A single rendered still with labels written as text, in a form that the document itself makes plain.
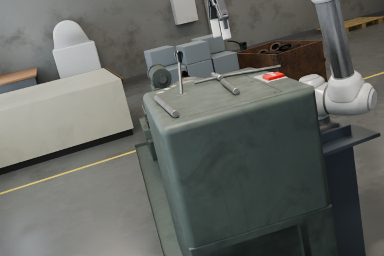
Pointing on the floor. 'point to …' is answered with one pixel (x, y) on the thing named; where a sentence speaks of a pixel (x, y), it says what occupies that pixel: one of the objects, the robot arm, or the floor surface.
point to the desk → (19, 80)
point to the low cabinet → (62, 118)
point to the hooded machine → (74, 50)
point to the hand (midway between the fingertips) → (221, 35)
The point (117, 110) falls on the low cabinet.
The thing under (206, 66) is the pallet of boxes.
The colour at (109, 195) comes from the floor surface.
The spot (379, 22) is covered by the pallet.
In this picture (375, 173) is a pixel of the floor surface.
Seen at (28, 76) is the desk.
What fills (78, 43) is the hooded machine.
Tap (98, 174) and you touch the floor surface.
